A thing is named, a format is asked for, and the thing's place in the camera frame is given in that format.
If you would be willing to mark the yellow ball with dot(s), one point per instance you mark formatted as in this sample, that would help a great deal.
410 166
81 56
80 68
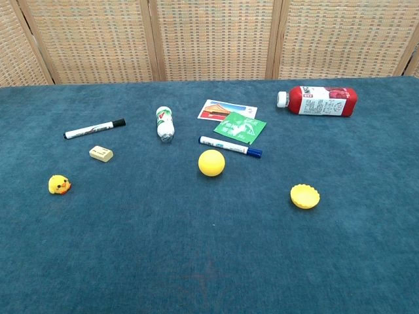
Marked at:
211 163

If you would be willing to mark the red juice bottle white cap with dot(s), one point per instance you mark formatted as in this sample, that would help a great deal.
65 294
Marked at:
322 101

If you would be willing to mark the yellow rubber duck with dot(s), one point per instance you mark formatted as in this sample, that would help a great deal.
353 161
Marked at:
57 184

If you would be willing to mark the green square sachet packet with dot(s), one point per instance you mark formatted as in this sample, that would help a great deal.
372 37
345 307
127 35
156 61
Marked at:
240 127

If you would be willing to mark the printed postcard with red building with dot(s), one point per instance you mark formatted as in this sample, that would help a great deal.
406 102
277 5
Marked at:
219 109

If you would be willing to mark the small clear green-label bottle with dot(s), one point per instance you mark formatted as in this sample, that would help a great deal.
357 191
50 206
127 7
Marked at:
164 124

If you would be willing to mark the blue plush table cloth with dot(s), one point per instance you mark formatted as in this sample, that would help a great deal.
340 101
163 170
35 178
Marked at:
163 248

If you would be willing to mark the yellow scalloped plastic cap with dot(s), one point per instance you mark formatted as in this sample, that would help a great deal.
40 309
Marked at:
305 196

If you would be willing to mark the cream rectangular eraser block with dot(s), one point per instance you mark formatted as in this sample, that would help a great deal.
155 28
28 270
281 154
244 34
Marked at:
101 153

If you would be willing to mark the woven wooden folding screen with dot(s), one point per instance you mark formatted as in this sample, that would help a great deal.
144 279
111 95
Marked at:
212 39

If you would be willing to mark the blue capped whiteboard marker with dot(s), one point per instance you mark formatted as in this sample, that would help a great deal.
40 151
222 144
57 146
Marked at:
229 146

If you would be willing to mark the black capped whiteboard marker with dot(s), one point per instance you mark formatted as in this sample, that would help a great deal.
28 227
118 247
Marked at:
93 129

